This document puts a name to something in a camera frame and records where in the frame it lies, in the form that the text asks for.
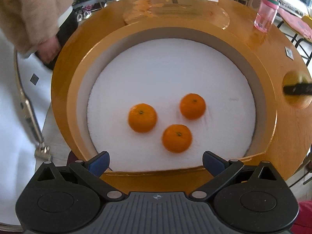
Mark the pink cloth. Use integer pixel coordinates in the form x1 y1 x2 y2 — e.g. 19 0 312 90
278 8 311 42

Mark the maroon banquet chair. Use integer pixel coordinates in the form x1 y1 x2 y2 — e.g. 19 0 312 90
13 49 52 161

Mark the orange tangerine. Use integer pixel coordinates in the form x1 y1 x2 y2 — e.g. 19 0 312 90
179 93 206 120
162 124 192 153
128 103 158 133

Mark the gold gift box lid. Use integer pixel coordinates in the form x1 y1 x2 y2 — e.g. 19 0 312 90
123 0 230 30

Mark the person in beige fleece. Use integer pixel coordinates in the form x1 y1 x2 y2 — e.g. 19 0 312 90
1 0 78 70

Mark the pink water bottle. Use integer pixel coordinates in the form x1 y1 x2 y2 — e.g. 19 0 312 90
254 0 279 33

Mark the small silver card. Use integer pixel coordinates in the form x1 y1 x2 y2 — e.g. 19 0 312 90
285 47 294 60

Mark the yellow-green apple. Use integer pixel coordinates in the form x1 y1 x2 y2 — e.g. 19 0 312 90
282 71 311 109

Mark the gold semicircular gift box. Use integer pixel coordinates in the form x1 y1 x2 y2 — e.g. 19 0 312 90
60 19 277 192

